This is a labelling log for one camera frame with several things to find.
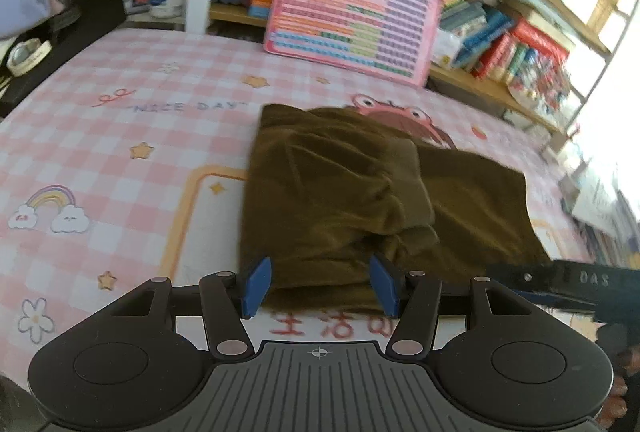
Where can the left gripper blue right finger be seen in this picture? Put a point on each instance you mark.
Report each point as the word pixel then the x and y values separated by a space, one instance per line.
pixel 412 299

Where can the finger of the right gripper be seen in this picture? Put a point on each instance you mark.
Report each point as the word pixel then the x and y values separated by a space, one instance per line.
pixel 555 277

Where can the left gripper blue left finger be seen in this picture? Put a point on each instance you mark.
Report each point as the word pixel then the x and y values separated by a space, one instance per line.
pixel 226 299

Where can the brown corduroy garment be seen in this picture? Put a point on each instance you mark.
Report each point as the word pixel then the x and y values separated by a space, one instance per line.
pixel 328 189

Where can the person's right hand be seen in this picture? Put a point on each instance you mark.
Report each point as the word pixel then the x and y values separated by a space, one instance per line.
pixel 615 406

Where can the pink checkered tablecloth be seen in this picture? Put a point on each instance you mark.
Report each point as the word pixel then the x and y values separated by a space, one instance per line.
pixel 127 163

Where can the red book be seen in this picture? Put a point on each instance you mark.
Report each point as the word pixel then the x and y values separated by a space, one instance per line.
pixel 522 46

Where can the pink learning tablet toy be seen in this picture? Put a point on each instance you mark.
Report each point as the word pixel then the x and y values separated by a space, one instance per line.
pixel 389 39

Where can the white wristwatch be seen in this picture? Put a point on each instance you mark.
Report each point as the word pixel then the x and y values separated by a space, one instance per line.
pixel 26 55

